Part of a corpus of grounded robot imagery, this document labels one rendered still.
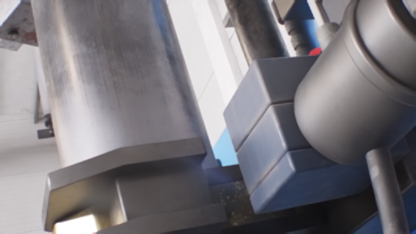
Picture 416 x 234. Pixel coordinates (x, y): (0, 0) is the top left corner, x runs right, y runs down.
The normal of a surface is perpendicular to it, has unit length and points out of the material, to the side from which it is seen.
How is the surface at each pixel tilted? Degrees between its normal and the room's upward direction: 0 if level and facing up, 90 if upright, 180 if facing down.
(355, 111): 124
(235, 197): 90
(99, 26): 90
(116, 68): 90
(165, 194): 90
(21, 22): 180
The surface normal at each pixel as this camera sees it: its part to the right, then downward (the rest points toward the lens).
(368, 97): -0.51, 0.66
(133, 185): 0.28, -0.49
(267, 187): -0.92, 0.11
